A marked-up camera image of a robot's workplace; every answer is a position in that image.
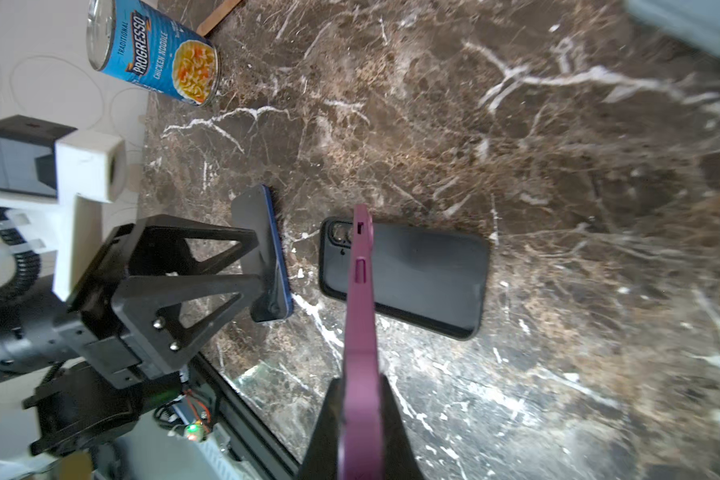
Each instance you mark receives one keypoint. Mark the blue soup can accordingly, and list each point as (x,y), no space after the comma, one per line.
(134,42)

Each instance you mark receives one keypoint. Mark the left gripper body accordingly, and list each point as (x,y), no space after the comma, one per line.
(41,331)

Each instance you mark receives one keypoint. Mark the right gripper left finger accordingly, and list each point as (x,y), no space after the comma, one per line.
(320,460)

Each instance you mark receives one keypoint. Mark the black base frame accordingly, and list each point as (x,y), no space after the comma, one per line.
(249,438)

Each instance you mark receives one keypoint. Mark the wooden stick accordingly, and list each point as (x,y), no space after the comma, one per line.
(216,17)

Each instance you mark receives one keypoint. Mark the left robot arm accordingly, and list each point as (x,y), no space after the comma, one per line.
(76,407)

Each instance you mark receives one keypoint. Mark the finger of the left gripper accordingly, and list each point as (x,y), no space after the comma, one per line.
(150,307)
(174,258)

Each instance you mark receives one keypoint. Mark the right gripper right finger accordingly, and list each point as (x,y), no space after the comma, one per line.
(399,459)

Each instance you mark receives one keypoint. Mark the light blue case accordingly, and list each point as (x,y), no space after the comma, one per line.
(695,22)

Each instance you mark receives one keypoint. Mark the black phone case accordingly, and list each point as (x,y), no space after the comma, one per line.
(432,279)

